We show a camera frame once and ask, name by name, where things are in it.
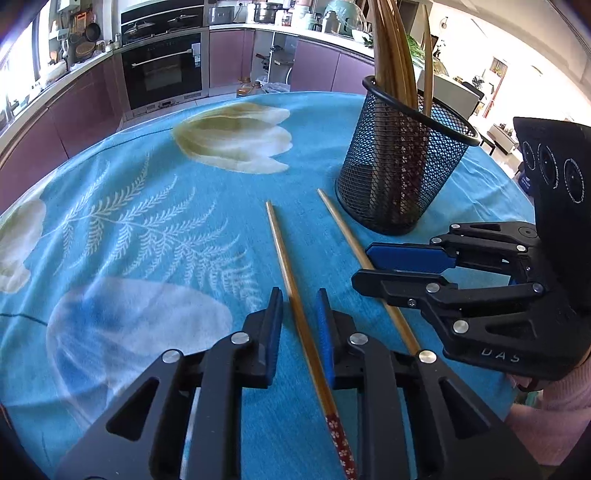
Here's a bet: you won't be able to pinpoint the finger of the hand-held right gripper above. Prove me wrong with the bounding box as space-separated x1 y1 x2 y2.
351 269 572 346
365 220 540 278

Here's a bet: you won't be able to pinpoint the bamboo chopstick red patterned handle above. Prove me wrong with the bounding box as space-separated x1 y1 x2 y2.
265 200 360 480
317 188 422 357

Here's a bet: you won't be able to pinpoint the purple kitchen cabinets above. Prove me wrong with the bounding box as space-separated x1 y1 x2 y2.
0 28 376 213

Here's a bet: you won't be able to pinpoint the bunch of bamboo chopsticks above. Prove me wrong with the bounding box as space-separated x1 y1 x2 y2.
367 0 437 222

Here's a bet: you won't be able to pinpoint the mint green appliance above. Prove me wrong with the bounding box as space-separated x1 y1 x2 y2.
323 0 365 35

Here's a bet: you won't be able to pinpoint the kitchen window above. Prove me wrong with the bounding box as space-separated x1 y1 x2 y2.
0 9 56 116

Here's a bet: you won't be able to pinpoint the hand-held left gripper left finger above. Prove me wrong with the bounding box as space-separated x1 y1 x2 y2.
54 286 284 480

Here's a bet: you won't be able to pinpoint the black built-in glass cabinet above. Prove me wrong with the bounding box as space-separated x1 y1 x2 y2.
121 6 206 44

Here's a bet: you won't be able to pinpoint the black mesh utensil holder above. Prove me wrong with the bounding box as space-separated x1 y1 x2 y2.
335 75 482 236

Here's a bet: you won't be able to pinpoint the blue floral tablecloth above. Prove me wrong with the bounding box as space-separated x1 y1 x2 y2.
0 91 539 480

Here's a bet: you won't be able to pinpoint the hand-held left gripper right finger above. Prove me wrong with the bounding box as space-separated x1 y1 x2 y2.
315 287 542 480

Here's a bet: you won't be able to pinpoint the person's right forearm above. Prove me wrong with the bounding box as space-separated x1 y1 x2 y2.
503 351 591 467

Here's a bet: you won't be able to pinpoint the black built-in oven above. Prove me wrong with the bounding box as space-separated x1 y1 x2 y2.
121 32 209 112

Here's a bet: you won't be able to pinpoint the stainless steel pot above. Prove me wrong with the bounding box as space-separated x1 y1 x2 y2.
253 2 283 24

